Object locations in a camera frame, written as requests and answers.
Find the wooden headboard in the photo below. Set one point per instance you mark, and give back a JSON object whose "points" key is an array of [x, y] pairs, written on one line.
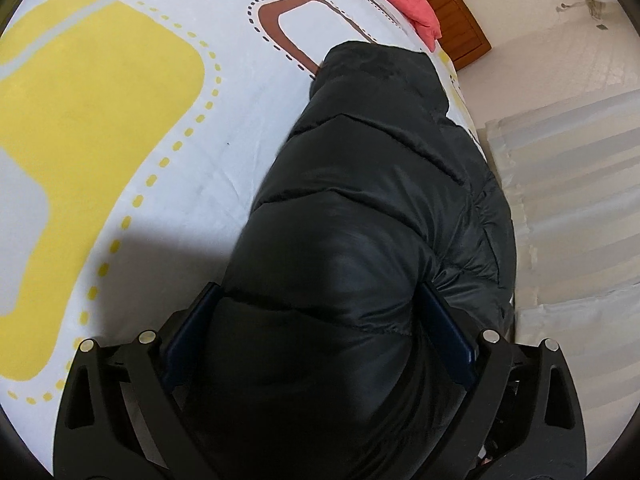
{"points": [[460, 30]]}

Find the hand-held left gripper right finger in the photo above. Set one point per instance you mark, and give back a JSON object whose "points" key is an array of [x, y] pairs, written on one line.
{"points": [[450, 340]]}

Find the cream side curtain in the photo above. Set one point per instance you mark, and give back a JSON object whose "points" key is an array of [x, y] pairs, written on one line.
{"points": [[575, 210]]}

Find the bed with patterned sheet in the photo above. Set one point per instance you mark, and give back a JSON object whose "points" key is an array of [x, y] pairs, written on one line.
{"points": [[175, 160]]}

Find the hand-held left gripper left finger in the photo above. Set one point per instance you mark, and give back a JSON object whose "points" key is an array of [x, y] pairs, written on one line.
{"points": [[192, 340]]}

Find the pink pillow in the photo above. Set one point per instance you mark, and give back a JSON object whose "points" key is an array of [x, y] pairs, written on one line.
{"points": [[415, 5]]}

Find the black puffer jacket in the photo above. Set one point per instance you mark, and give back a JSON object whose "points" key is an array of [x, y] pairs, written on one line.
{"points": [[350, 210]]}

